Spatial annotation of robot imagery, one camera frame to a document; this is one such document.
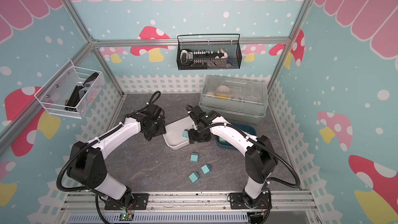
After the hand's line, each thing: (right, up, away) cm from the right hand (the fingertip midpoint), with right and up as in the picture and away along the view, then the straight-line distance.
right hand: (194, 141), depth 82 cm
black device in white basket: (-55, +22, -11) cm, 60 cm away
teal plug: (0, -10, +5) cm, 11 cm away
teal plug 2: (+6, -15, +1) cm, 16 cm away
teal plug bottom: (0, -18, -3) cm, 18 cm away
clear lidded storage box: (+25, +23, +11) cm, 36 cm away
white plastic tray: (-13, 0, +13) cm, 19 cm away
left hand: (-20, +3, +5) cm, 21 cm away
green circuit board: (-31, -32, -11) cm, 46 cm away
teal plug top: (-6, +2, +15) cm, 16 cm away
